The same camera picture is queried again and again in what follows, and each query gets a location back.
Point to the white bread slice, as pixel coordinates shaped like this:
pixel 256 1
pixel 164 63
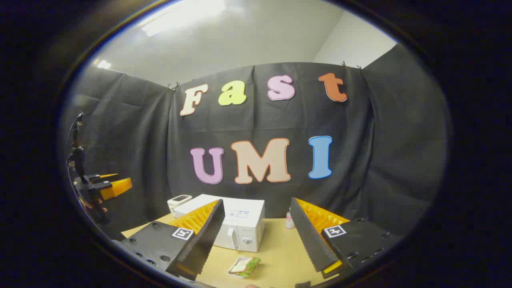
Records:
pixel 240 267

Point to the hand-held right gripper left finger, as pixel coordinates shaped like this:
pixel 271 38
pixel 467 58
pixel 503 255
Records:
pixel 208 236

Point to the white toaster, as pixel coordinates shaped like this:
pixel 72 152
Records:
pixel 178 201

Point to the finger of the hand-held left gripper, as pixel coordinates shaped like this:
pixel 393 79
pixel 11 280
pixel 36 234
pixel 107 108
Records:
pixel 104 176
pixel 118 188

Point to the green lettuce leaf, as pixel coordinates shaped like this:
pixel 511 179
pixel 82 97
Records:
pixel 252 262

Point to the small pink and white bottle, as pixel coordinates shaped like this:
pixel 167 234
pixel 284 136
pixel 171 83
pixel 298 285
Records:
pixel 290 220

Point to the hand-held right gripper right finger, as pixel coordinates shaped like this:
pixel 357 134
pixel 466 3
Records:
pixel 310 236

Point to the black backdrop cloth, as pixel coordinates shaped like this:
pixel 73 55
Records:
pixel 260 120

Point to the white food tray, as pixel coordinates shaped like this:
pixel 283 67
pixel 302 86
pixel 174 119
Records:
pixel 232 274

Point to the white microwave oven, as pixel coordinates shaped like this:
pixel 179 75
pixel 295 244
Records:
pixel 244 224

